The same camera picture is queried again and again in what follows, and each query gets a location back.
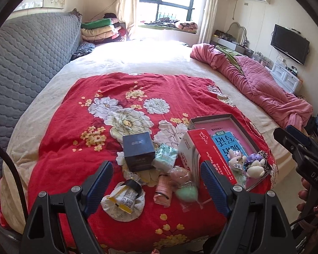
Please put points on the vanity mirror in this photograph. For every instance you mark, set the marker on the vanity mirror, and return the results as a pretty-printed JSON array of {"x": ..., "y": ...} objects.
[{"x": 237, "y": 33}]

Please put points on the white drawer cabinet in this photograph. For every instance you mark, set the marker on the white drawer cabinet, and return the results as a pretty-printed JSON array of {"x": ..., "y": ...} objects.
[{"x": 286, "y": 75}]

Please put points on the clothes on windowsill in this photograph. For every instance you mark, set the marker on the clothes on windowsill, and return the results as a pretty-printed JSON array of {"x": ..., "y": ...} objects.
[{"x": 180, "y": 25}]

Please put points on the black television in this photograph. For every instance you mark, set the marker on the black television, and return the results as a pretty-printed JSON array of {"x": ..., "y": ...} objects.
[{"x": 290, "y": 43}]

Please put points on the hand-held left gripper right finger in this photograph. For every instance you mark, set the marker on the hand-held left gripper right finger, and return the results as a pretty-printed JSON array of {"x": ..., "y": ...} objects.
[{"x": 214, "y": 187}]

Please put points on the pink and green sponge packet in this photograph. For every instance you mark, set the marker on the pink and green sponge packet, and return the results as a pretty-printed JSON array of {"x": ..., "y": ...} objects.
[{"x": 185, "y": 190}]

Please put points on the person's right hand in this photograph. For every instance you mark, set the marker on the person's right hand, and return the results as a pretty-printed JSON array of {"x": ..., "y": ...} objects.
[{"x": 304, "y": 191}]

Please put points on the red cardboard box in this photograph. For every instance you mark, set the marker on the red cardboard box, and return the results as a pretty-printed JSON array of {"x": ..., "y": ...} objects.
[{"x": 222, "y": 125}]

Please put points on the pink banded packet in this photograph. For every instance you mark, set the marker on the pink banded packet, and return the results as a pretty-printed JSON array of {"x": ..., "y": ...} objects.
[{"x": 163, "y": 190}]

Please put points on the dark blue box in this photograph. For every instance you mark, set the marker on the dark blue box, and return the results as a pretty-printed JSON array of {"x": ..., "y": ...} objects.
[{"x": 137, "y": 150}]

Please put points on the grey quilted headboard cover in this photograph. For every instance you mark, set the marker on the grey quilted headboard cover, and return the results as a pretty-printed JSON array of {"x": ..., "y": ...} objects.
[{"x": 29, "y": 58}]

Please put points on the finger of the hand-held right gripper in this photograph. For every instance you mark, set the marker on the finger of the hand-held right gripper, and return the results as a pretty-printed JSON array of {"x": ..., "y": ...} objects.
[
  {"x": 285, "y": 139},
  {"x": 298, "y": 133}
]

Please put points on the window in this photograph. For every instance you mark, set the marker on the window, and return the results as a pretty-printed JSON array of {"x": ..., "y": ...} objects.
[{"x": 172, "y": 0}]

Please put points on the white floral cloth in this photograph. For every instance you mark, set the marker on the white floral cloth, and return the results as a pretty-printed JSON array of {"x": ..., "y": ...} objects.
[{"x": 122, "y": 216}]

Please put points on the pink quilt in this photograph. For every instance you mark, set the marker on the pink quilt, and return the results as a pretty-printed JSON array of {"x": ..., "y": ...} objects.
[{"x": 262, "y": 84}]

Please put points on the cream curtain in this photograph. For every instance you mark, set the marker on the cream curtain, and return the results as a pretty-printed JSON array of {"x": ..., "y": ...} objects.
[
  {"x": 127, "y": 8},
  {"x": 209, "y": 10}
]

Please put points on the red floral blanket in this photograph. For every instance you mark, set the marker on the red floral blanket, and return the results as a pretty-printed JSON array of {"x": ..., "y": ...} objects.
[{"x": 69, "y": 127}]

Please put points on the cluttered vanity table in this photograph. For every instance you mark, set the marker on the cluttered vanity table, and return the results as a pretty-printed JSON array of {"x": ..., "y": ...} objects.
[{"x": 241, "y": 48}]

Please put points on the leopard print scrunchie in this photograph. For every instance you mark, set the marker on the leopard print scrunchie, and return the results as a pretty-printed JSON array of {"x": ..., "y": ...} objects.
[{"x": 265, "y": 158}]

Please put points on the stack of folded blankets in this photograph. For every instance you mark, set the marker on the stack of folded blankets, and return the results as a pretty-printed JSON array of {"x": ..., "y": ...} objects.
[{"x": 100, "y": 30}]

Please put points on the white plush with purple hat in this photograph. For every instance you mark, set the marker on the white plush with purple hat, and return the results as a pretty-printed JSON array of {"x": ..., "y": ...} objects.
[{"x": 254, "y": 169}]

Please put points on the red and white box lid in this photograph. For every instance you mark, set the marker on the red and white box lid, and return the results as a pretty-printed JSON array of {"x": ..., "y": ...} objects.
[{"x": 196, "y": 150}]

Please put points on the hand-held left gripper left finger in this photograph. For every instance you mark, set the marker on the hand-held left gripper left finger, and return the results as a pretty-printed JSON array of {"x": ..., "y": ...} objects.
[{"x": 99, "y": 187}]

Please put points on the yellow snack packet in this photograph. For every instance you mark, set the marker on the yellow snack packet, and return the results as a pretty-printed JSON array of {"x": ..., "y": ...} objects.
[{"x": 124, "y": 198}]

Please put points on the bed with cream sheet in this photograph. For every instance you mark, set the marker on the bed with cream sheet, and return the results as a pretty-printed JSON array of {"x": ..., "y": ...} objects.
[{"x": 148, "y": 55}]

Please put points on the dark patterned pillow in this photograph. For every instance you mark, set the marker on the dark patterned pillow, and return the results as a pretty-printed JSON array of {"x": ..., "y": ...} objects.
[{"x": 82, "y": 50}]

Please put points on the green and white tissue packet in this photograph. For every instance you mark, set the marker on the green and white tissue packet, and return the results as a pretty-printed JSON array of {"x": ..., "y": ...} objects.
[{"x": 165, "y": 156}]

